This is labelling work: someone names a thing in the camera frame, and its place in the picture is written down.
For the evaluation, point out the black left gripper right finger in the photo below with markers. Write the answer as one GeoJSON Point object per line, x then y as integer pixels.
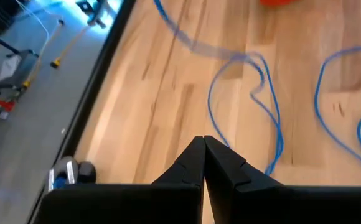
{"type": "Point", "coordinates": [292, 205]}

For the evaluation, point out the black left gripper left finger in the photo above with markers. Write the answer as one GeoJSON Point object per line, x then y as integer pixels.
{"type": "Point", "coordinates": [121, 205]}

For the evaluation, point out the small round black reel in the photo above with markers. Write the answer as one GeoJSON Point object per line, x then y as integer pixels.
{"type": "Point", "coordinates": [85, 172]}

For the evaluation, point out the black stand base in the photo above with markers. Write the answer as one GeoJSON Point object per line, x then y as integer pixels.
{"type": "Point", "coordinates": [93, 12]}

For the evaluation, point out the red tape dispenser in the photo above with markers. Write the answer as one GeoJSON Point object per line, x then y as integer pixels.
{"type": "Point", "coordinates": [277, 2]}

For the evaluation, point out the black metal table frame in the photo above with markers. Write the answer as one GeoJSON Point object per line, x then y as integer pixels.
{"type": "Point", "coordinates": [100, 71]}

